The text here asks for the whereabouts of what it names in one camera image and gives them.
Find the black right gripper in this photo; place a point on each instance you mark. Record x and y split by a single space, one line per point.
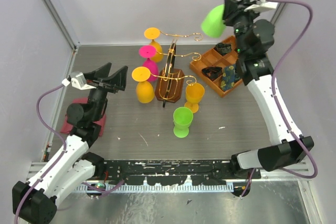
237 12

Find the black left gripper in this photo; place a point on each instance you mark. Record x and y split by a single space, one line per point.
104 85

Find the green wine glass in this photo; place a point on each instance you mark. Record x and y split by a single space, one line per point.
182 119
213 25

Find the orange wine glass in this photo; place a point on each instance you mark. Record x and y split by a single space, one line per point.
152 34
194 94
144 89

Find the pink plastic wine glass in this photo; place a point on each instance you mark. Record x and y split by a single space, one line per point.
148 52

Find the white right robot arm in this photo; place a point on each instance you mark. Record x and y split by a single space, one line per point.
288 145

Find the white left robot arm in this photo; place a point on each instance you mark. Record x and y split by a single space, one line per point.
37 200

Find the dark green patterned cloth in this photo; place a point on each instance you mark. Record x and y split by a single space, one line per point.
223 48

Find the orange wooden divided tray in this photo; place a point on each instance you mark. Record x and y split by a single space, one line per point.
213 59

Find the red folded cloth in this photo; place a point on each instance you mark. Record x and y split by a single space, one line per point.
66 127

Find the black rolled belt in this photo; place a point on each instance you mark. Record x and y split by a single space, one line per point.
212 72

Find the blue yellow patterned cloth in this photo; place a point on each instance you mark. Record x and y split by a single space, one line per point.
229 77

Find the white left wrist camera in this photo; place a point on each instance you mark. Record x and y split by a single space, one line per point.
77 80

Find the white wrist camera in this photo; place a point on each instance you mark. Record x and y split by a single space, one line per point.
77 80
261 6

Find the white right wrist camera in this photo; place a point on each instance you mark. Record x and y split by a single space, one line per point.
261 6

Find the gold wire wine glass rack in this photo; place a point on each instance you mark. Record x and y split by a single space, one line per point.
171 79

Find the black mounting rail base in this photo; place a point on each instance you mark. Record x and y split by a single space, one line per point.
169 172

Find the grey slotted cable duct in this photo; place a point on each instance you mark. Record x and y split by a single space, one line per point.
186 188

